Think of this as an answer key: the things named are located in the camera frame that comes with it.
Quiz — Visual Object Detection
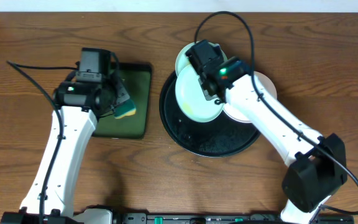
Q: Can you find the black round tray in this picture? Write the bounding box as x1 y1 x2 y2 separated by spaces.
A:
159 72 260 157

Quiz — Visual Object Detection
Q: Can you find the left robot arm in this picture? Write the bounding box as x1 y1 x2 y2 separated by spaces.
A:
1 71 135 223

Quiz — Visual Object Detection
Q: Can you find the green yellow sponge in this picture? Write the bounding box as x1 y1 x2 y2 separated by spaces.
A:
114 99 136 119

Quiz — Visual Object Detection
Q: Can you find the pink plate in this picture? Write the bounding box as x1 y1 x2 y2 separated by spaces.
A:
223 72 277 123

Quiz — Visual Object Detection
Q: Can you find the black rectangular tray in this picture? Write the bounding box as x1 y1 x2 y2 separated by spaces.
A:
93 63 152 139

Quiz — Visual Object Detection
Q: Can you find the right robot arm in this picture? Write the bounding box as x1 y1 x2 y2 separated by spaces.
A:
192 57 347 223

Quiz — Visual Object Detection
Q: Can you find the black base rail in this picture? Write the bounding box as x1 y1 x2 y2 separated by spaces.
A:
0 209 355 224

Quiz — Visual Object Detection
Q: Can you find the mint plate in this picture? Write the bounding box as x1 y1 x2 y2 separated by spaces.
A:
175 65 223 123
175 41 228 79

